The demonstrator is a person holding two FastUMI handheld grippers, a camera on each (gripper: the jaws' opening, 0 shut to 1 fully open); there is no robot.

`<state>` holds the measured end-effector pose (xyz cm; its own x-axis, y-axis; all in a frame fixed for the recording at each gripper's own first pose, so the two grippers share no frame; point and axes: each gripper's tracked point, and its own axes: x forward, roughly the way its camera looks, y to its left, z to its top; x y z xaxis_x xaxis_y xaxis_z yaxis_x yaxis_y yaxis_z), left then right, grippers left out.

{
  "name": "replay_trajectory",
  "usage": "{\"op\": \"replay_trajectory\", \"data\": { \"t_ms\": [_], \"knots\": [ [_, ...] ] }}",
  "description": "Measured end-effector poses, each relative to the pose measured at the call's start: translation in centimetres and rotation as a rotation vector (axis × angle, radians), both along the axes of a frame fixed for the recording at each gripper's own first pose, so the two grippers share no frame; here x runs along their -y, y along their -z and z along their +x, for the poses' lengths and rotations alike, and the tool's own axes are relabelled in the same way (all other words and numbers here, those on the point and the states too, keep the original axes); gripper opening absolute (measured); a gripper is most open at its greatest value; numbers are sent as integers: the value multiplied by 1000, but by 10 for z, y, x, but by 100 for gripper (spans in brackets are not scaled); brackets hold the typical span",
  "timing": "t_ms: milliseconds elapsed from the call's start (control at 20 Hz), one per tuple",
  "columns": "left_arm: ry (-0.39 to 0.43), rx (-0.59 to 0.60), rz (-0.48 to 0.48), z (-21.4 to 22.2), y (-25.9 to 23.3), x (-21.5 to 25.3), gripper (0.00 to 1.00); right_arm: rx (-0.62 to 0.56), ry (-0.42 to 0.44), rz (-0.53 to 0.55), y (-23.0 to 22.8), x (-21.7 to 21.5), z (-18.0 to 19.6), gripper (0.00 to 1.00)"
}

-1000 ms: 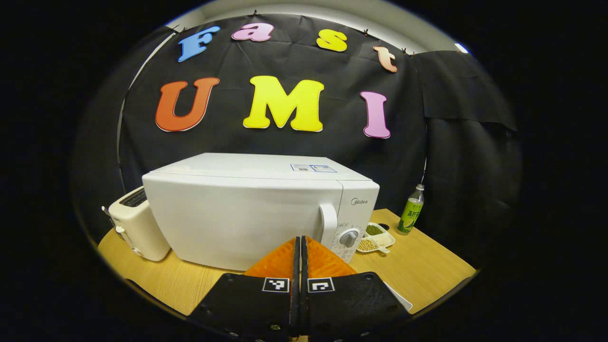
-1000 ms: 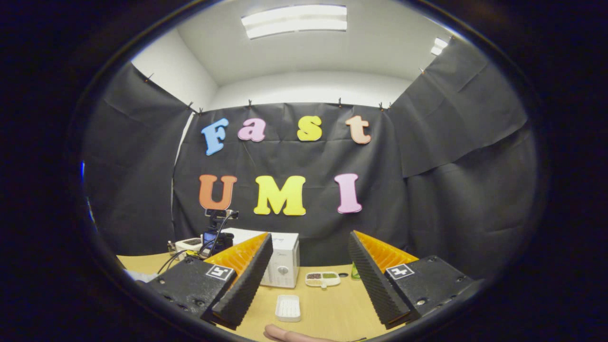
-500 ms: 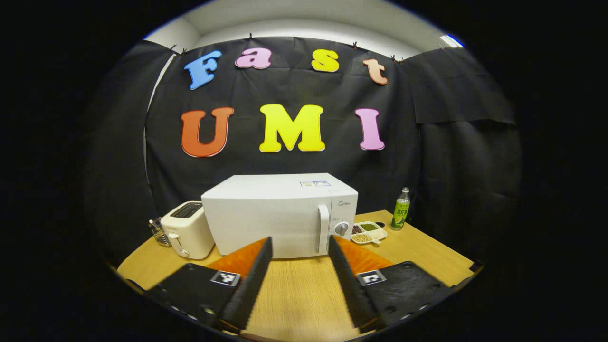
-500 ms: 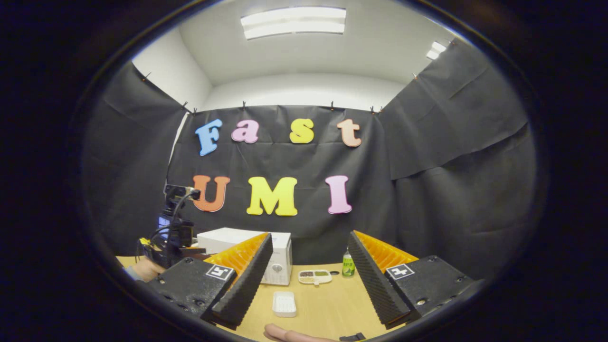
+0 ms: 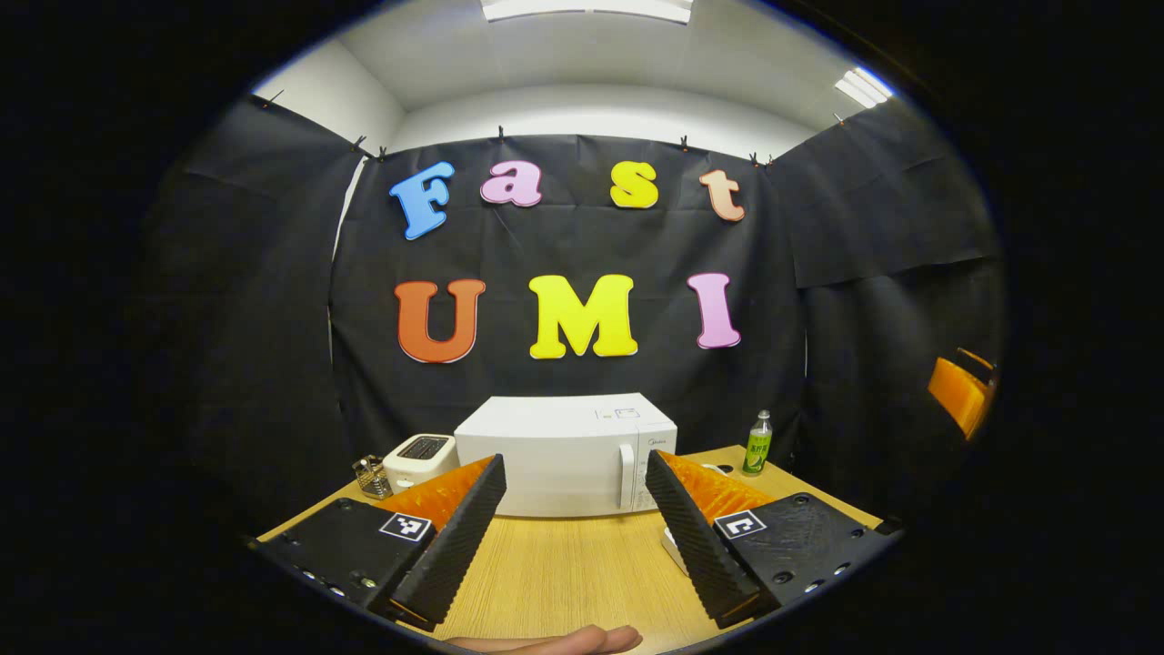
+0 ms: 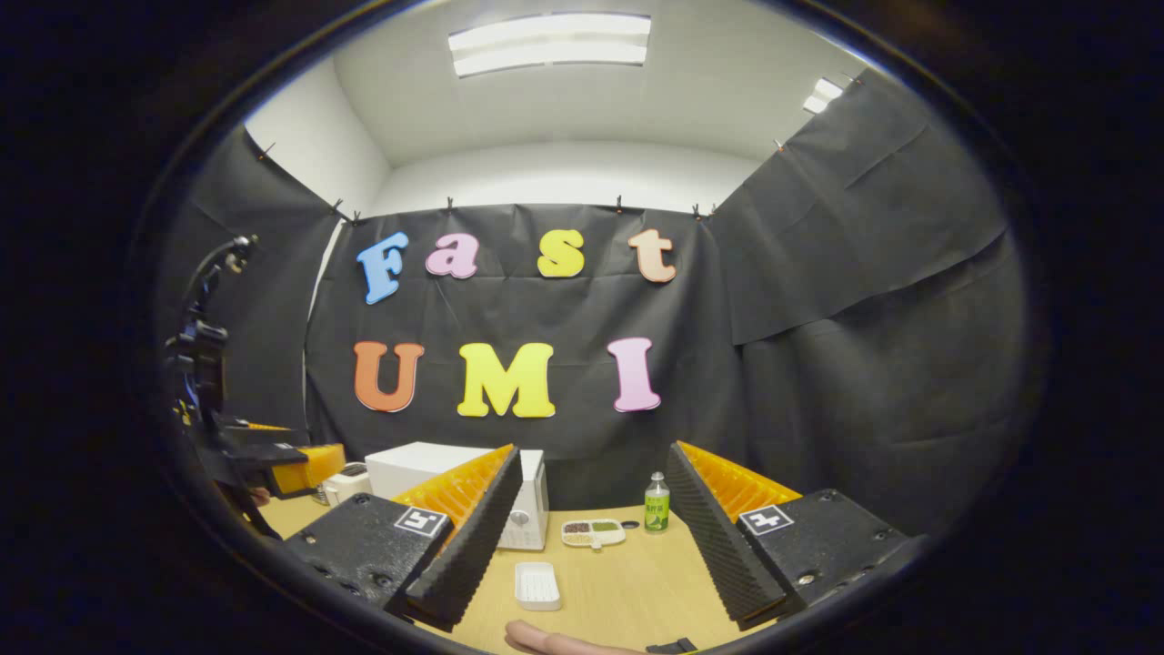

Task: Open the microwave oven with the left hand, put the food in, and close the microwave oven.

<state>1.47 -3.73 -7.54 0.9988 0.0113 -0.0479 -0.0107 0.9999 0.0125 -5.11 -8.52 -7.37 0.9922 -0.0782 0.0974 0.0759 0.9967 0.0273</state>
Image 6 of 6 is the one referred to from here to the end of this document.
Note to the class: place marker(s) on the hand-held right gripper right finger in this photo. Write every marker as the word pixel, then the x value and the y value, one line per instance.
pixel 718 546

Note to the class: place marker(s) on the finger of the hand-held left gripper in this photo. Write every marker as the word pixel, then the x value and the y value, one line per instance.
pixel 264 437
pixel 289 455

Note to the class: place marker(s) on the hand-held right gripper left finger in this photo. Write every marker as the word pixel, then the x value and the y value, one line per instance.
pixel 473 555

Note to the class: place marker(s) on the white microwave oven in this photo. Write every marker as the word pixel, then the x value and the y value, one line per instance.
pixel 418 464

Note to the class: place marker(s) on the white rectangular food container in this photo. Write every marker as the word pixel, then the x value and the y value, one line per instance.
pixel 536 587

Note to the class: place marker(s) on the white toaster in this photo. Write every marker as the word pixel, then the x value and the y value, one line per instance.
pixel 346 482

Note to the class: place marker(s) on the green label drink bottle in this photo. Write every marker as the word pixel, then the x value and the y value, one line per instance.
pixel 657 509

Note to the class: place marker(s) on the white divided seasoning dish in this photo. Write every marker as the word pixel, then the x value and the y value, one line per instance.
pixel 593 539

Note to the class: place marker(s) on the small ceiling light panel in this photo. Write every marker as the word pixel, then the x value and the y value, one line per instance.
pixel 823 95

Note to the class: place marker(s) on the long ceiling light panel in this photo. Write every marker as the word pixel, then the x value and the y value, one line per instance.
pixel 550 44

